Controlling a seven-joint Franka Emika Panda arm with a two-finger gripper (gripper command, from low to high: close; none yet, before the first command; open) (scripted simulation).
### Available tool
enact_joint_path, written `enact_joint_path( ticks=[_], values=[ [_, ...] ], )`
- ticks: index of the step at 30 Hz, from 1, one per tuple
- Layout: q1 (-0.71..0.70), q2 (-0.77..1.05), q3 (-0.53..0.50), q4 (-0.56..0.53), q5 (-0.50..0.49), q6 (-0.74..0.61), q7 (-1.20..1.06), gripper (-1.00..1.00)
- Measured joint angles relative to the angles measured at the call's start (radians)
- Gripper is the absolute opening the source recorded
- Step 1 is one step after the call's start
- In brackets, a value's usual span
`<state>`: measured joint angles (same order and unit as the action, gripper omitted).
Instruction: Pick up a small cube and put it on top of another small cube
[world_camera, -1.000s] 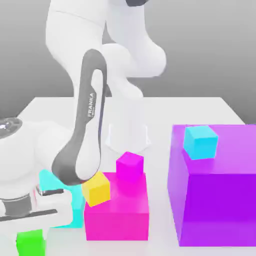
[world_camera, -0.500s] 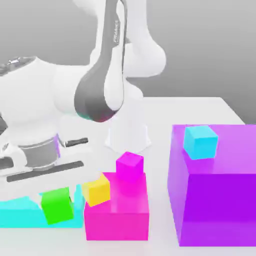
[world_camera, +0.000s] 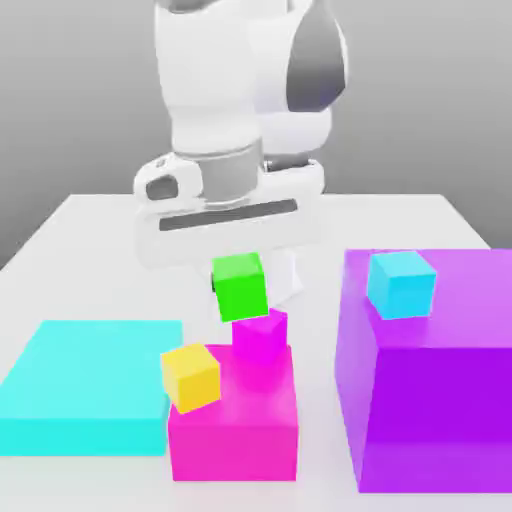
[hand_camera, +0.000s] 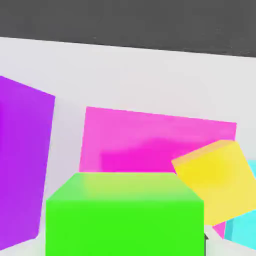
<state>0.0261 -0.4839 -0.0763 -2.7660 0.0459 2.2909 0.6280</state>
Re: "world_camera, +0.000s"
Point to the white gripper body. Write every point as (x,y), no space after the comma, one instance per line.
(176,246)

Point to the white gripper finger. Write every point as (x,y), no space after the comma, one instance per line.
(283,276)
(204,286)

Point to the small green cube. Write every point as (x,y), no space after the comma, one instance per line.
(240,288)

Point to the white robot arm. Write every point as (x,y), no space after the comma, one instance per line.
(208,80)

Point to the small magenta cube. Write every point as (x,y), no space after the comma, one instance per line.
(258,348)

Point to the small yellow cube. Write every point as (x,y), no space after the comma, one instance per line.
(192,380)

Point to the small cyan cube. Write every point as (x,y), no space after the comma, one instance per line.
(400,286)

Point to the large cyan box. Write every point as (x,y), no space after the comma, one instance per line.
(84,384)

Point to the large pink box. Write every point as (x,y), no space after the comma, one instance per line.
(236,440)

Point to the large purple box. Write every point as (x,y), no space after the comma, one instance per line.
(436,408)

